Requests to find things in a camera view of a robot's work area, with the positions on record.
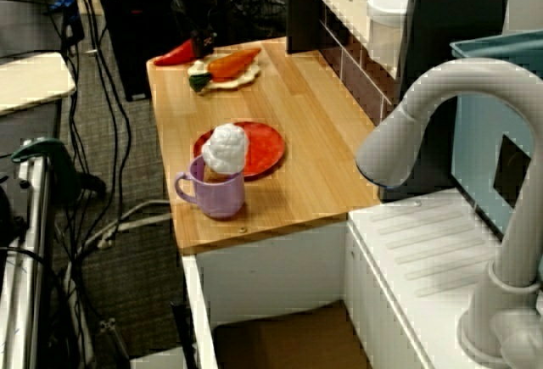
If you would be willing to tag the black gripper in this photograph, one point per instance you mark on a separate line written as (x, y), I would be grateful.
(204, 42)

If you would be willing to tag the red toy pepper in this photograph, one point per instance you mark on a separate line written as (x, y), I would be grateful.
(174, 57)

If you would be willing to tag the orange toy carrot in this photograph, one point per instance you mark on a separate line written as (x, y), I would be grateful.
(233, 63)

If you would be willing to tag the cream scalloped plate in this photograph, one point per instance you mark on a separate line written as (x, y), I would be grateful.
(246, 77)

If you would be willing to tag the black mesh net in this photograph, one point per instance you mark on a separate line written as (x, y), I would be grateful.
(259, 8)

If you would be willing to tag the black computer tower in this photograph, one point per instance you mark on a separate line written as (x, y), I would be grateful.
(140, 38)

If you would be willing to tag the white toy ice cream cone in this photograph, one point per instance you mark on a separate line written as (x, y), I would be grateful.
(227, 148)

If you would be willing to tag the red round plate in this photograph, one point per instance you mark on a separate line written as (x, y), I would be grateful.
(267, 148)

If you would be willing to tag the blue tape piece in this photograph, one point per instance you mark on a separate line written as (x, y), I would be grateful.
(63, 2)

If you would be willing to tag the dark tiled backsplash panel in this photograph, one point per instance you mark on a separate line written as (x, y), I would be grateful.
(352, 72)

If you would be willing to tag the purple plastic mug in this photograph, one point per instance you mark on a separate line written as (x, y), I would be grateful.
(220, 199)

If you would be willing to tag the cream desk board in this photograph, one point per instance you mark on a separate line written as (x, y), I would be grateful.
(34, 80)

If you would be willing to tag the white cylindrical container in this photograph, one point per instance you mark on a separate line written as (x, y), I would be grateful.
(386, 25)

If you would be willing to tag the white toy kitchen unit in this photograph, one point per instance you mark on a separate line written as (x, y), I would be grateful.
(271, 267)

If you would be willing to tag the grey toy faucet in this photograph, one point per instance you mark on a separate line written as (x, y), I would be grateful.
(458, 80)

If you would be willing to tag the black upright panel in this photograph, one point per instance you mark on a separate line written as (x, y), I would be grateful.
(458, 4)

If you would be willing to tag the teal plastic bin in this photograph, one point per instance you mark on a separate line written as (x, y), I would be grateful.
(475, 131)

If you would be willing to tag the black rod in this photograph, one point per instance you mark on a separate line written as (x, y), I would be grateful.
(182, 331)

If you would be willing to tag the aluminium frame rail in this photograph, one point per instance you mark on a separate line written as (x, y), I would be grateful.
(36, 237)

